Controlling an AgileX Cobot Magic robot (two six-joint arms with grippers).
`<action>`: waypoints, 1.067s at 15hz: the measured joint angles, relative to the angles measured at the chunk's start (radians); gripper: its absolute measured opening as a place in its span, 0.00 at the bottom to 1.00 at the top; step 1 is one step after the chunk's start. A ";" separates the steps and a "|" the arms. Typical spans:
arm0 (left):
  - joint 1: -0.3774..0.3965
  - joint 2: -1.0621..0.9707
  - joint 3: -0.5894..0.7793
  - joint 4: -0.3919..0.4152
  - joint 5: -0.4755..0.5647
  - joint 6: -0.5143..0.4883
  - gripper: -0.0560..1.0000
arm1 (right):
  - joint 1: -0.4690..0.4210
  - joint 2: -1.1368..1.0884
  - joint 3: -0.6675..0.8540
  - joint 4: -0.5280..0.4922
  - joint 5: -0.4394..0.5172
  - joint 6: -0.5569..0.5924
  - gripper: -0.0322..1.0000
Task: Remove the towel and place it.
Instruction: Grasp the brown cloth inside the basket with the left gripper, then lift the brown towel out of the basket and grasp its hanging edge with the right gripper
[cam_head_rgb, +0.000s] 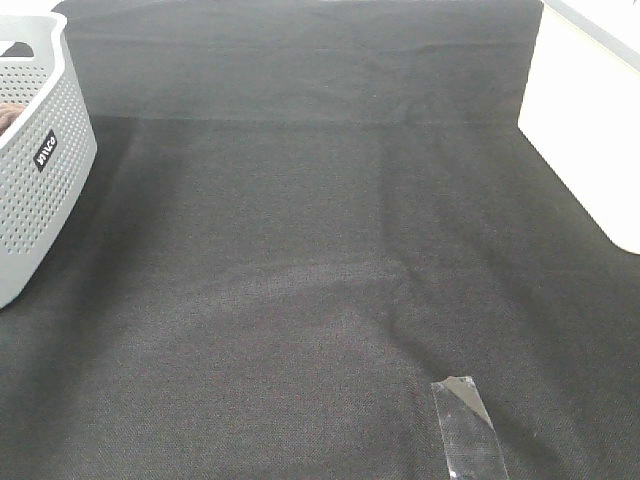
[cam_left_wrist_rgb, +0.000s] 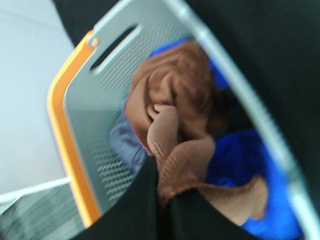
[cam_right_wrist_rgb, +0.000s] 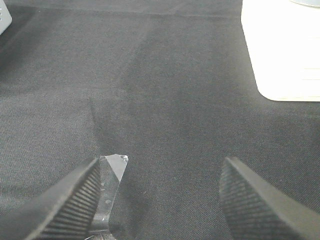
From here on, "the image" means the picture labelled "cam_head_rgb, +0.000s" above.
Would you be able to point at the white plastic storage box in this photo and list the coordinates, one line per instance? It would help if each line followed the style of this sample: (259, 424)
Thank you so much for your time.
(580, 108)

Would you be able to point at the black fabric table cover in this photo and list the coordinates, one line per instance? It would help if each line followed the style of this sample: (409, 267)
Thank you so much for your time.
(301, 215)

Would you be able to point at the clear adhesive tape strip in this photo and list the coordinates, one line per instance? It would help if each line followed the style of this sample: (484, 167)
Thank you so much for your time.
(471, 446)

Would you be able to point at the brown microfibre towel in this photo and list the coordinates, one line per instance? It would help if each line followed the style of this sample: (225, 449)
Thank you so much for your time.
(9, 112)

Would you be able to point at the grey perforated laundry basket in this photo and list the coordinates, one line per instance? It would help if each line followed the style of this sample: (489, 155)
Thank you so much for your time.
(47, 152)

